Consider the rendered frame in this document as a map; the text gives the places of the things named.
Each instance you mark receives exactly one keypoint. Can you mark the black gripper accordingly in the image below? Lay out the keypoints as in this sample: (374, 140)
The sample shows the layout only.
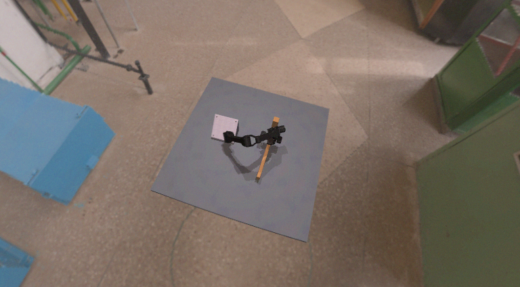
(279, 139)

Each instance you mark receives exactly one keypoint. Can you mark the brown wooden post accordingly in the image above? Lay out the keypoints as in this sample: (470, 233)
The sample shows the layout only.
(275, 121)

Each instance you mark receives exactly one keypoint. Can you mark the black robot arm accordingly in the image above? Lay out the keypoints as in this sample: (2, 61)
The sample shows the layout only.
(273, 132)

